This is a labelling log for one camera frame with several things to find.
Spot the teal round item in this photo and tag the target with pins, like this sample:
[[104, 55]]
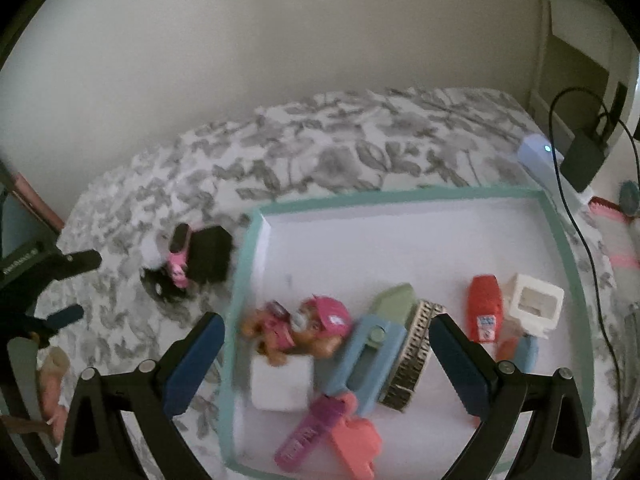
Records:
[[631, 199]]

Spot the white box with teal rim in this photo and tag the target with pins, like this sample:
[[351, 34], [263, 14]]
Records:
[[350, 245]]

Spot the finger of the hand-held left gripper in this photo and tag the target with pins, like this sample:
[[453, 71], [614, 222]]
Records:
[[77, 264], [67, 316]]

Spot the pink tube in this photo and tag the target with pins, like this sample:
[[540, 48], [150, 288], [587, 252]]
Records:
[[310, 435]]

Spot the blue toy case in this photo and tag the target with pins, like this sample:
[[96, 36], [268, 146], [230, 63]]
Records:
[[360, 360]]

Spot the white square frame holder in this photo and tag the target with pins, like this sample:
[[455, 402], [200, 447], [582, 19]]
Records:
[[535, 300]]

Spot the pink comb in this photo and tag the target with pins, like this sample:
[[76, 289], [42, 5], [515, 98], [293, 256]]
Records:
[[610, 210]]

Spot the person's left hand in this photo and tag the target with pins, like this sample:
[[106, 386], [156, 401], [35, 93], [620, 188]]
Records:
[[52, 385]]

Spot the puppy figure with pink hat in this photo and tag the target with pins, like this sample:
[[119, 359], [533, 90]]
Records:
[[300, 330]]

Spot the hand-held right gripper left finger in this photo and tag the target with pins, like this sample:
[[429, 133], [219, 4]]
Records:
[[192, 360]]

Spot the white device with green light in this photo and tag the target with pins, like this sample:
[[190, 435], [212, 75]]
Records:
[[537, 157]]

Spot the black power adapter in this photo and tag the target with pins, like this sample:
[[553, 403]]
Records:
[[582, 160]]

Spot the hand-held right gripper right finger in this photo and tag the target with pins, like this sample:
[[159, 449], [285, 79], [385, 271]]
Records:
[[457, 360]]

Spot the grey floral bedsheet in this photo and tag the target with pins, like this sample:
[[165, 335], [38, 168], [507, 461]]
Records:
[[350, 125]]

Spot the red toothpaste tube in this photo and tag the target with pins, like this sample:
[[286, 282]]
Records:
[[485, 305]]

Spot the pink toy with black cap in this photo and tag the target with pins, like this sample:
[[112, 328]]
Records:
[[179, 255]]

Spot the white cabinet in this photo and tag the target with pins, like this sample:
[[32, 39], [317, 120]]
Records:
[[580, 20]]

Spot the black charger plug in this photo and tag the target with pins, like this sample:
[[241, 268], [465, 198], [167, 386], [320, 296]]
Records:
[[212, 255]]

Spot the pink stick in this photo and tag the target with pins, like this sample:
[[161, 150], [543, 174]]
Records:
[[35, 200]]

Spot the small black item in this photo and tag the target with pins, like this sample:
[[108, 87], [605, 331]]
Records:
[[160, 287]]

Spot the coral wavy toy lid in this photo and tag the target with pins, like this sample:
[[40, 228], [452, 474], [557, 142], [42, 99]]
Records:
[[355, 445]]

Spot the white charger plug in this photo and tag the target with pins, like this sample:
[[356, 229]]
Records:
[[280, 385]]

